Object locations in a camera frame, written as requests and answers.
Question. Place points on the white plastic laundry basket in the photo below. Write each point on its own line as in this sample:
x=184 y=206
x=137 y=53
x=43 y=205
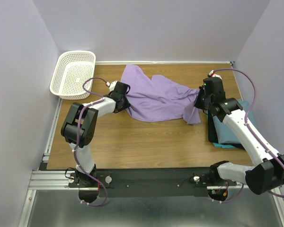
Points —
x=72 y=69

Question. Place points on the folded teal t shirt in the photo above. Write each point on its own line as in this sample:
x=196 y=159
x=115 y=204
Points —
x=224 y=134

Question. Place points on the purple t shirt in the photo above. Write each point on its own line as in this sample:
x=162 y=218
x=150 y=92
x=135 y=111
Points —
x=158 y=98

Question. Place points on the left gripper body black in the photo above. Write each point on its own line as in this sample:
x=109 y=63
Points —
x=124 y=98

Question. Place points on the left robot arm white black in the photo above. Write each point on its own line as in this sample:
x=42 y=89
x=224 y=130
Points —
x=79 y=127

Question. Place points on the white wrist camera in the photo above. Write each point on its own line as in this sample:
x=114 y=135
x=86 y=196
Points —
x=212 y=74
x=111 y=86

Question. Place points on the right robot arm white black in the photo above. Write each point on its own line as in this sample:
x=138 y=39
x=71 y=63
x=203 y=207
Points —
x=267 y=171

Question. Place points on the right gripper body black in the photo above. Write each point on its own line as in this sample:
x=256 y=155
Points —
x=200 y=100

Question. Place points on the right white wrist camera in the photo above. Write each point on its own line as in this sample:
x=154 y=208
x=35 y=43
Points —
x=212 y=74

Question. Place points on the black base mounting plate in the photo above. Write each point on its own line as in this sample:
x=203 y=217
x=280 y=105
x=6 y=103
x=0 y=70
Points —
x=145 y=182

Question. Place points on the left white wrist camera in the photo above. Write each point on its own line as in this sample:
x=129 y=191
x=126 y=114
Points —
x=111 y=86

